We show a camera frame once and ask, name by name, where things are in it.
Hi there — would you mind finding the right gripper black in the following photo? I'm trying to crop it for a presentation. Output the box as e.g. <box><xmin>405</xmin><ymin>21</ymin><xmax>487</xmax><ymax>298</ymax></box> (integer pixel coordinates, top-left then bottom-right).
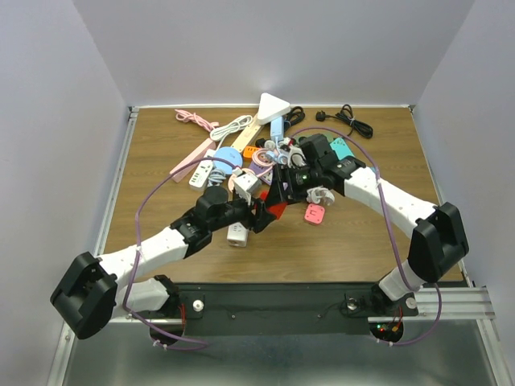
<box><xmin>264</xmin><ymin>162</ymin><xmax>322</xmax><ymax>207</ymax></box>

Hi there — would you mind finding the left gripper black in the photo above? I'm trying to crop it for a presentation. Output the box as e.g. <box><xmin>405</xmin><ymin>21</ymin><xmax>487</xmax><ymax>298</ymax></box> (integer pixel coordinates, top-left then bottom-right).
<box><xmin>208</xmin><ymin>190</ymin><xmax>275</xmax><ymax>232</ymax></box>

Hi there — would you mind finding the red cube socket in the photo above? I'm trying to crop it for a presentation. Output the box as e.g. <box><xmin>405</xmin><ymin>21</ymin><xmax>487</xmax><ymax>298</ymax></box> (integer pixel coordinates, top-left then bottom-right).
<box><xmin>259</xmin><ymin>191</ymin><xmax>287</xmax><ymax>220</ymax></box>

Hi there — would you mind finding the white cube socket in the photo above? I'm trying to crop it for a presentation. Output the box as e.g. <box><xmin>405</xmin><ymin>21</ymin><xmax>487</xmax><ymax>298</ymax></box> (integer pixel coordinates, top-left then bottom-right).
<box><xmin>226</xmin><ymin>223</ymin><xmax>249</xmax><ymax>248</ymax></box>

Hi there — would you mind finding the pink round power strip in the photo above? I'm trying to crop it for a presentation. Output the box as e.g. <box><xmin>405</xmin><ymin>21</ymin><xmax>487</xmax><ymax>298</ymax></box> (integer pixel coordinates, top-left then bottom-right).
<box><xmin>228</xmin><ymin>175</ymin><xmax>236</xmax><ymax>192</ymax></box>

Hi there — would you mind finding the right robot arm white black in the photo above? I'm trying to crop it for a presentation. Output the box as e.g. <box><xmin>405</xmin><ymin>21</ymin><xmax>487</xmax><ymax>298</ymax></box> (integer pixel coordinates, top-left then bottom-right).
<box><xmin>265</xmin><ymin>133</ymin><xmax>469</xmax><ymax>314</ymax></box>

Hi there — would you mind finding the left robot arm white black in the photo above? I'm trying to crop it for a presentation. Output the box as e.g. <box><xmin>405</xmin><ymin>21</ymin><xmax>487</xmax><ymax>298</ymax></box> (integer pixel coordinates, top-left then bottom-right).
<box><xmin>50</xmin><ymin>187</ymin><xmax>283</xmax><ymax>339</ymax></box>

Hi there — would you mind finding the pink flat plug adapter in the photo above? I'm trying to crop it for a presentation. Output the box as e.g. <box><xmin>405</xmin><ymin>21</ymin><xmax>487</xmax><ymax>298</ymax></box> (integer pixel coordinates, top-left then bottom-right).
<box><xmin>304</xmin><ymin>203</ymin><xmax>325</xmax><ymax>225</ymax></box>

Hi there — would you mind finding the purple power strip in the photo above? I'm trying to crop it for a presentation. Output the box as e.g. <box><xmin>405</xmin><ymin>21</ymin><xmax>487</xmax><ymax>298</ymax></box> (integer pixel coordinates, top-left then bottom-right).
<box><xmin>249</xmin><ymin>161</ymin><xmax>273</xmax><ymax>185</ymax></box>

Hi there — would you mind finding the orange power strip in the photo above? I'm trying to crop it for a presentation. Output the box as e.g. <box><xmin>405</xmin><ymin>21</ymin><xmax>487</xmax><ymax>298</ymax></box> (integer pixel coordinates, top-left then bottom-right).
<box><xmin>242</xmin><ymin>146</ymin><xmax>261</xmax><ymax>159</ymax></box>

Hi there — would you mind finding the blue round power strip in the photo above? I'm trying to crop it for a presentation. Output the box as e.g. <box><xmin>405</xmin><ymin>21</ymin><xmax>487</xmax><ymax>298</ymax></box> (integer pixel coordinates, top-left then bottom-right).
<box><xmin>213</xmin><ymin>146</ymin><xmax>243</xmax><ymax>175</ymax></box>

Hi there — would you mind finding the light blue power strip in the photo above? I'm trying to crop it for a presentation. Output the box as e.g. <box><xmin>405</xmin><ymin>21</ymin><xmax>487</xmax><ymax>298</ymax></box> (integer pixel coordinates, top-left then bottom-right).
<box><xmin>270</xmin><ymin>116</ymin><xmax>284</xmax><ymax>142</ymax></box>

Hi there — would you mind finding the beige long power strip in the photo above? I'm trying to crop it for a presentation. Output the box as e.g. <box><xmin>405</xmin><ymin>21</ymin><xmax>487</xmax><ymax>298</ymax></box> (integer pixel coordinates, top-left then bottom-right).
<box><xmin>231</xmin><ymin>114</ymin><xmax>262</xmax><ymax>153</ymax></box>

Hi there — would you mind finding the teal triangle power strip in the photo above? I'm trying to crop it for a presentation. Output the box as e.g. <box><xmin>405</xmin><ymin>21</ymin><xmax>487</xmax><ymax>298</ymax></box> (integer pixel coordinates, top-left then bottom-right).
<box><xmin>330</xmin><ymin>138</ymin><xmax>354</xmax><ymax>160</ymax></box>

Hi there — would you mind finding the white usb power strip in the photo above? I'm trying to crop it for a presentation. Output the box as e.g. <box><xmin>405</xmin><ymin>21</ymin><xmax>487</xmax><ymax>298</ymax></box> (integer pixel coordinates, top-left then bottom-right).
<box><xmin>188</xmin><ymin>149</ymin><xmax>216</xmax><ymax>191</ymax></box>

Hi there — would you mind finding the white triangle power strip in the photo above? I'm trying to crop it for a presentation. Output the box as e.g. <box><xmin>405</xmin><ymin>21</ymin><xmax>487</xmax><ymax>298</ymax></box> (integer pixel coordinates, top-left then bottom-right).
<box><xmin>257</xmin><ymin>92</ymin><xmax>291</xmax><ymax>125</ymax></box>

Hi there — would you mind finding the pink long power strip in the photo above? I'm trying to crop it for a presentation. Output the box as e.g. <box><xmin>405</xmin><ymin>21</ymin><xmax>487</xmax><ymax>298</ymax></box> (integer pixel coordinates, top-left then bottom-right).
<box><xmin>170</xmin><ymin>138</ymin><xmax>216</xmax><ymax>183</ymax></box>

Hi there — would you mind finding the white coiled cord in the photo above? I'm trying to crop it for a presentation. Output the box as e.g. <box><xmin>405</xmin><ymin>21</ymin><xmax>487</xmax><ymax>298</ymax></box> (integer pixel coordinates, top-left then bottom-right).
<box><xmin>305</xmin><ymin>187</ymin><xmax>336</xmax><ymax>207</ymax></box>

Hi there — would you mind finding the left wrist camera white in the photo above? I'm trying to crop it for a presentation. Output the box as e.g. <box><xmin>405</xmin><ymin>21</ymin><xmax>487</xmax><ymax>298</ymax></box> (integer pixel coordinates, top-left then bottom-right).
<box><xmin>233</xmin><ymin>169</ymin><xmax>261</xmax><ymax>204</ymax></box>

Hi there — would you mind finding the black cord bundle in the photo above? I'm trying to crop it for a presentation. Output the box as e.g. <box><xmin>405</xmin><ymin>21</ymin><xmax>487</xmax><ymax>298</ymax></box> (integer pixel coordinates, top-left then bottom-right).
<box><xmin>283</xmin><ymin>105</ymin><xmax>306</xmax><ymax>125</ymax></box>

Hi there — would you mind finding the white cord bundle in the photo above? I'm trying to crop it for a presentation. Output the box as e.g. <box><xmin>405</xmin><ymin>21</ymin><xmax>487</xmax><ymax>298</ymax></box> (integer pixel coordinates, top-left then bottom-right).
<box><xmin>209</xmin><ymin>114</ymin><xmax>253</xmax><ymax>142</ymax></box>

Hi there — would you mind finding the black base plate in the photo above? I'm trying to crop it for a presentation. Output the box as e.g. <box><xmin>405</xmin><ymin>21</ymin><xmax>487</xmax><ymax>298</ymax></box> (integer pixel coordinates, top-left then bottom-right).
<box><xmin>132</xmin><ymin>281</ymin><xmax>419</xmax><ymax>337</ymax></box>

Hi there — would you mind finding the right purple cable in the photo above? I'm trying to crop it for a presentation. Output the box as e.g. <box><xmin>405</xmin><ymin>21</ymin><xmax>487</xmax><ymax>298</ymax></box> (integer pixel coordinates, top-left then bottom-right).
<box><xmin>287</xmin><ymin>127</ymin><xmax>443</xmax><ymax>347</ymax></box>

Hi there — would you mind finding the purple cable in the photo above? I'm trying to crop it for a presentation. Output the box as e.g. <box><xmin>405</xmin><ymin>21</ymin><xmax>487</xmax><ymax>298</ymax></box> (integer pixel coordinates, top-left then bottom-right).
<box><xmin>287</xmin><ymin>127</ymin><xmax>443</xmax><ymax>347</ymax></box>
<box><xmin>122</xmin><ymin>156</ymin><xmax>242</xmax><ymax>351</ymax></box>

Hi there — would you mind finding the black coiled cord with plug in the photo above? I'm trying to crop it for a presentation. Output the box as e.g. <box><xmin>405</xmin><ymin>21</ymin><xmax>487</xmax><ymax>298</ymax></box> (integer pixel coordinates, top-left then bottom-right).
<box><xmin>315</xmin><ymin>104</ymin><xmax>374</xmax><ymax>140</ymax></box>

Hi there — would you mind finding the pink coiled cord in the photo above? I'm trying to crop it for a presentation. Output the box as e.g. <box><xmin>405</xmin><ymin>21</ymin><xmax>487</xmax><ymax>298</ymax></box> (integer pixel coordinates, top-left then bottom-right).
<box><xmin>174</xmin><ymin>108</ymin><xmax>219</xmax><ymax>133</ymax></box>

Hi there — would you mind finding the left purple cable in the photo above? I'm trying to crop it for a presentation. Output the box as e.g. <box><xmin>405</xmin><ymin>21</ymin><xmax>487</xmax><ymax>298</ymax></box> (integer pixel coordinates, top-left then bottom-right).
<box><xmin>122</xmin><ymin>156</ymin><xmax>242</xmax><ymax>351</ymax></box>

